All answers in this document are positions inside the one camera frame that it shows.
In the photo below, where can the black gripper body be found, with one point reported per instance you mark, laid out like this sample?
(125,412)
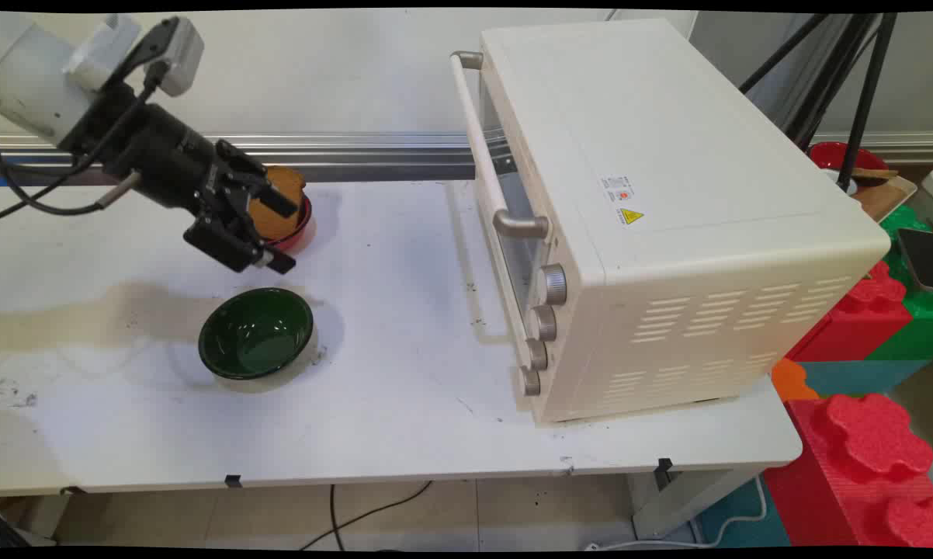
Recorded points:
(160,159)

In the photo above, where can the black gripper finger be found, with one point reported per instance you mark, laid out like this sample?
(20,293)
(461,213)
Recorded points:
(230,241)
(258,180)

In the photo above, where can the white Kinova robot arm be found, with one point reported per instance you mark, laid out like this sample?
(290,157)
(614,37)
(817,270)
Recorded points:
(32,85)

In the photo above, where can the brown toast slice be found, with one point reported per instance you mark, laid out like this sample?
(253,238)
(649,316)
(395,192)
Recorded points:
(268,221)

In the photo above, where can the red bowl holding bread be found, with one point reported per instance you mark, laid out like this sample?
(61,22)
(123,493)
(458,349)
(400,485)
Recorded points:
(301,233)

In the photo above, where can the dark green bowl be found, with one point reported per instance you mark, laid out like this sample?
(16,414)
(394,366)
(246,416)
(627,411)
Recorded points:
(257,334)

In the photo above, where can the black table edge clip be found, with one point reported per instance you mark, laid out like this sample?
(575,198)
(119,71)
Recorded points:
(233,481)
(664,465)

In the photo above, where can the silver oven knob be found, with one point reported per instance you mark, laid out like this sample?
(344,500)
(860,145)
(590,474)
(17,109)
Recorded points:
(544,323)
(537,355)
(530,382)
(553,284)

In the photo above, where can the warning label sticker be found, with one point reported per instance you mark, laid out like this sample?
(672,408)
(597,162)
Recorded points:
(629,217)

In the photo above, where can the cream toaster oven body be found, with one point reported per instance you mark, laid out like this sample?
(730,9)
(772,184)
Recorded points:
(668,155)

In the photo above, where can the white table leg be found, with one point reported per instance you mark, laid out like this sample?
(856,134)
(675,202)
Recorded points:
(684,501)

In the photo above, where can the red bowl with white inside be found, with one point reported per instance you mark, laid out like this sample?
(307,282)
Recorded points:
(827,155)

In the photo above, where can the orange foam block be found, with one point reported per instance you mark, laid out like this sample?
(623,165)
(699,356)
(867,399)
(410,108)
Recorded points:
(794,380)

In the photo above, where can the teal floor mat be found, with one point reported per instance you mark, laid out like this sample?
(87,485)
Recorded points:
(746,520)

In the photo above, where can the small red foam block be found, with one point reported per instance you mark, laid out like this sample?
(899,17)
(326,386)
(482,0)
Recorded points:
(854,318)

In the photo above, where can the black tripod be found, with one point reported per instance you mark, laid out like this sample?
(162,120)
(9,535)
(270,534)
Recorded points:
(870,93)

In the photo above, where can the teal foam block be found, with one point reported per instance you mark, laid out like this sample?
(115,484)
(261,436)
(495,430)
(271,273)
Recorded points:
(862,376)

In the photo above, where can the dark grey tray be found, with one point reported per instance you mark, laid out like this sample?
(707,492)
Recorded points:
(920,260)

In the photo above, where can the green foam block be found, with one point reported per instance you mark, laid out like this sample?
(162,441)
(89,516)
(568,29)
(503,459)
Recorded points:
(923,330)

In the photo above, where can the aluminium table rail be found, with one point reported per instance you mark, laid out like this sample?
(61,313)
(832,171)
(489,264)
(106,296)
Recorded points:
(319,151)

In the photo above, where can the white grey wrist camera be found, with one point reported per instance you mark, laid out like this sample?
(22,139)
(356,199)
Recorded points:
(179,54)

